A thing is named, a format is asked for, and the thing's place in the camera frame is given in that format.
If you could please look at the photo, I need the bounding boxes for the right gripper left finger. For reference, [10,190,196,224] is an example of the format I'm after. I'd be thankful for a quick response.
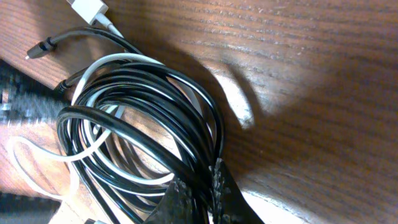
[144,180,202,224]

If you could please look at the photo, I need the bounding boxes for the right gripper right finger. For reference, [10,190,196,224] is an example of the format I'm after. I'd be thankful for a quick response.
[211,158,264,224]

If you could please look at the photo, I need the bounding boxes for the black usb cable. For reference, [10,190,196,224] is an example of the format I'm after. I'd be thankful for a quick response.
[24,27,225,224]
[54,74,218,224]

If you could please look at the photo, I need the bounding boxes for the white usb cable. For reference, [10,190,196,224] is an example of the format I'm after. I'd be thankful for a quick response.
[6,0,215,203]

